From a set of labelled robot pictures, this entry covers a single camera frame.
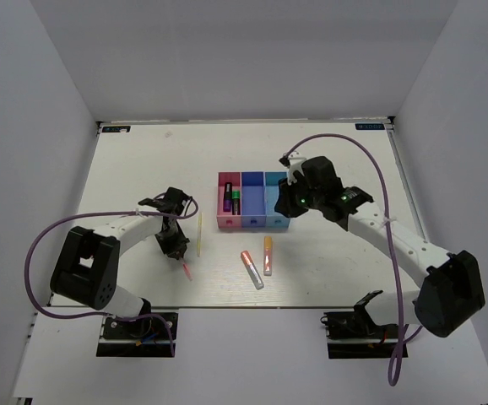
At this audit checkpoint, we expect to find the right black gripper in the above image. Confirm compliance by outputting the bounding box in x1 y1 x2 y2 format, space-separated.
274 173 324 219

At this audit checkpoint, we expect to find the pink gel pen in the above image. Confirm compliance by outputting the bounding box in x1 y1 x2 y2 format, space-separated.
181 259 193 282

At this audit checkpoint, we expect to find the yellow gel pen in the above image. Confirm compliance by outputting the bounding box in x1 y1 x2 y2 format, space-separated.
196 212 203 257

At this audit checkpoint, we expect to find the green cap black highlighter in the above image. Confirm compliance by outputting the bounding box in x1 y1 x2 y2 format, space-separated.
231 190 241 215

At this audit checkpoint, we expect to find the purple cap black highlighter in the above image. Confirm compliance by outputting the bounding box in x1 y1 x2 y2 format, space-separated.
223 182 232 213

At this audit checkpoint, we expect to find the yellow cap orange marker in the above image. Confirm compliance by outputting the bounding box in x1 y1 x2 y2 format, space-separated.
263 236 273 276

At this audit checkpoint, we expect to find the orange cap grey marker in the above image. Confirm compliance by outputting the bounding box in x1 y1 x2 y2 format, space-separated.
241 251 264 290

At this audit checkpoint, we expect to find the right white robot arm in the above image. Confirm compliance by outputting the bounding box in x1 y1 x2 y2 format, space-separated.
274 156 485 338

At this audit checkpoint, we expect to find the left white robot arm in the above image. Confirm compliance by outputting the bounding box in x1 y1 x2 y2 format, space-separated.
50 187 193 337

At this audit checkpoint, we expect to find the light blue drawer box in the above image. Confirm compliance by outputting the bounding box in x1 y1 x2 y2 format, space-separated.
265 171 290 230

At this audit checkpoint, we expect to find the pink drawer box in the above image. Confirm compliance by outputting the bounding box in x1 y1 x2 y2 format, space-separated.
216 172 241 230

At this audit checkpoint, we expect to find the dark blue drawer box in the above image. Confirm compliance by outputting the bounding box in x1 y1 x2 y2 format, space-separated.
241 171 266 228

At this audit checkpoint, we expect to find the right blue table label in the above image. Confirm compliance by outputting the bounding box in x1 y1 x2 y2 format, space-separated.
355 122 385 131

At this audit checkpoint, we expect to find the blue table label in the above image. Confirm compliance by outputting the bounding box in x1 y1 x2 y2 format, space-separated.
101 126 131 133
355 122 385 131

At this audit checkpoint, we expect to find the left blue table label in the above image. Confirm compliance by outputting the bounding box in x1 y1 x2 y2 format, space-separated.
101 126 131 133

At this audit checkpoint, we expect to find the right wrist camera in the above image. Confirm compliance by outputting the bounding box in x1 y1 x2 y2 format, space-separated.
279 151 307 185

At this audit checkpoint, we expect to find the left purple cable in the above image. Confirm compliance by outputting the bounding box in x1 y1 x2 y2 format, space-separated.
24 193 199 358

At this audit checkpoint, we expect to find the purple cable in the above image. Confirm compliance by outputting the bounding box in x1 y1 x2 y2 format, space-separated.
285 133 422 387
24 193 199 358

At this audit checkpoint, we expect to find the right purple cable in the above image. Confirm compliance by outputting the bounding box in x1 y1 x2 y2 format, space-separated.
285 133 422 387

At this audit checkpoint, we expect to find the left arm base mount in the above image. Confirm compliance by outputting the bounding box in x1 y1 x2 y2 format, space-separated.
96 312 179 359

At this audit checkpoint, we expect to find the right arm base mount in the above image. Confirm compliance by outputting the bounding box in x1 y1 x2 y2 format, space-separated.
320 311 398 359

